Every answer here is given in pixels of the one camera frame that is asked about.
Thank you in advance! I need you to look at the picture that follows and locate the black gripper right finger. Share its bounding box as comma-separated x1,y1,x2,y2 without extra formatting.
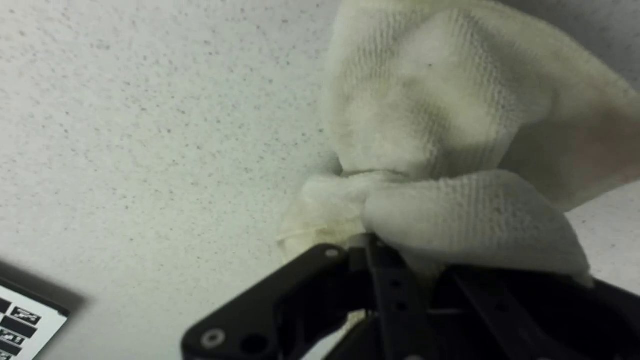
415,265,640,360

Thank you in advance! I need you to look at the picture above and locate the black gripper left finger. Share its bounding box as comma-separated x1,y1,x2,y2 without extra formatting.
180,231,435,360

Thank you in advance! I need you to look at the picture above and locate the cream mesh cloth towel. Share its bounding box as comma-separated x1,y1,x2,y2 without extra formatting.
277,0,640,286

